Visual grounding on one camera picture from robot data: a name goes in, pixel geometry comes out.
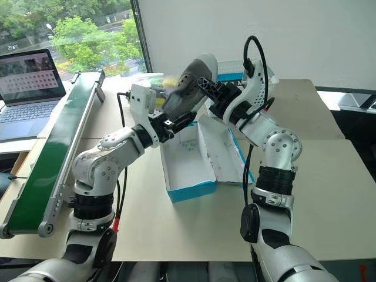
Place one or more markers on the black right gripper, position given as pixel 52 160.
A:
pixel 224 98

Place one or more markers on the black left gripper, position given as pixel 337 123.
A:
pixel 163 130

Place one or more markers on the grey sneaker with white sole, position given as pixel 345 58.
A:
pixel 191 88

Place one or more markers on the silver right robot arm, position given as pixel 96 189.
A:
pixel 282 144

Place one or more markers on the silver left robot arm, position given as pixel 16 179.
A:
pixel 97 167

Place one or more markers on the white and blue shoebox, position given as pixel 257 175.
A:
pixel 191 176

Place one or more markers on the yellow green packaged item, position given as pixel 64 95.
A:
pixel 160 102

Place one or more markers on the white partition panel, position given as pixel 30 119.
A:
pixel 293 35

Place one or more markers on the green conveyor belt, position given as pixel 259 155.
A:
pixel 44 164

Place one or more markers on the grey open laptop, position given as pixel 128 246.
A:
pixel 29 88

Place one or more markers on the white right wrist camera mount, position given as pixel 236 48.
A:
pixel 249 91

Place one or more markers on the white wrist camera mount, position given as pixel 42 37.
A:
pixel 249 91
pixel 141 100

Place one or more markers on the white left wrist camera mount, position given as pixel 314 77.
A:
pixel 141 100

